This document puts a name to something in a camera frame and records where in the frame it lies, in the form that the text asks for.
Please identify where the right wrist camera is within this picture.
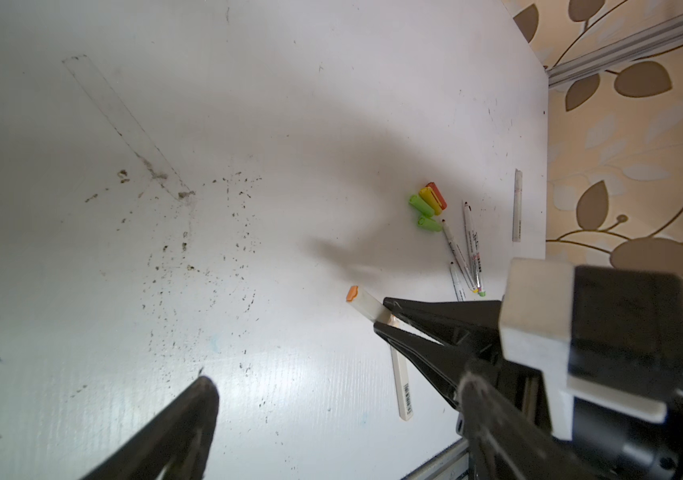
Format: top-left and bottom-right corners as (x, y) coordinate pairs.
(499, 258), (683, 440)

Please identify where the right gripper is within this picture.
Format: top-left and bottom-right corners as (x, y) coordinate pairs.
(465, 353), (683, 479)

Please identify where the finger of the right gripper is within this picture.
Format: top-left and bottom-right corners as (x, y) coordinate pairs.
(383, 297), (503, 336)
(373, 322), (471, 408)

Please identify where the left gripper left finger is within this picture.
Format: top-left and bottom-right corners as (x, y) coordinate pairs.
(86, 376), (220, 479)

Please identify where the green highlighter cap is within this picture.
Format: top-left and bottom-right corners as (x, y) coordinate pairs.
(417, 216), (443, 232)
(409, 194), (435, 218)

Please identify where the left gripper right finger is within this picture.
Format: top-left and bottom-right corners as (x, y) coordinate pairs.
(457, 371), (593, 479)

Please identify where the thin pen yellow end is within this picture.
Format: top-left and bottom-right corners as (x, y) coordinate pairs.
(441, 219), (477, 293)

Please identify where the aluminium cage frame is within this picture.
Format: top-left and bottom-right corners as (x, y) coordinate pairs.
(547, 14), (683, 88)

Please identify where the red highlighter cap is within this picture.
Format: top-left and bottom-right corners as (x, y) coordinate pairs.
(427, 182), (447, 210)

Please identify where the yellow highlighter cap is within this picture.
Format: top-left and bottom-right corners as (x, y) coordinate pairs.
(419, 186), (443, 216)

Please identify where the white marker orange tip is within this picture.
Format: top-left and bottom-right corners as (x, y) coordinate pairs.
(391, 346), (413, 421)

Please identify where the white marker cap orange end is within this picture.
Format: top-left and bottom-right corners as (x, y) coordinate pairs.
(345, 285), (391, 324)

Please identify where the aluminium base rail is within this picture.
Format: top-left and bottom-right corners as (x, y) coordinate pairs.
(403, 439), (473, 480)

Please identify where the white marker pink tip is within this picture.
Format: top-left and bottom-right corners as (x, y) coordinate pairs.
(511, 169), (523, 243)

